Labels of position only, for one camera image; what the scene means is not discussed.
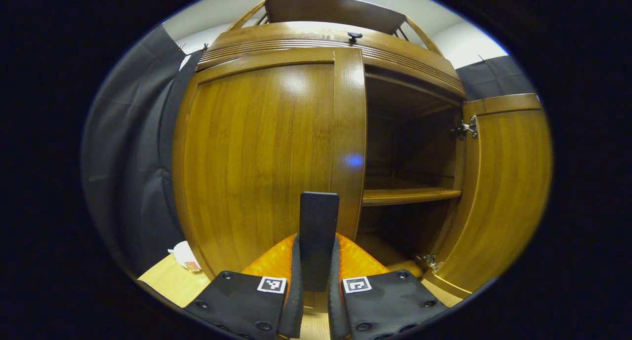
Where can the wooden inner shelf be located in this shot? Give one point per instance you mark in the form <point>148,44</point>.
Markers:
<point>405,196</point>

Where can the metal door hinge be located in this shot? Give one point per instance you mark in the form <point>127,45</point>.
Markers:
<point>466,129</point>
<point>432,262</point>

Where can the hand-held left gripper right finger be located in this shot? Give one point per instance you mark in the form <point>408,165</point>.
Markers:
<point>335,305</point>

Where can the wooden double-door shoe cabinet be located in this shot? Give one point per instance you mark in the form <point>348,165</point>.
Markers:
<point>335,12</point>

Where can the black drawer knob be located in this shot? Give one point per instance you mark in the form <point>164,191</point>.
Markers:
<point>354,36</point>

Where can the black backdrop cloth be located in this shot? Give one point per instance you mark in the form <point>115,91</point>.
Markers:
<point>128,157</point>

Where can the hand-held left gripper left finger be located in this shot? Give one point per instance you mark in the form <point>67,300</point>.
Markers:
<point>295,300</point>

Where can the wooden shoe cabinet door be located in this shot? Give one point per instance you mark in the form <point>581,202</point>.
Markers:
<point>247,157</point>
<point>508,182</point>

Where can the wooden cabinet drawer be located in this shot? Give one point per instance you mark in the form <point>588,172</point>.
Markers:
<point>296,34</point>

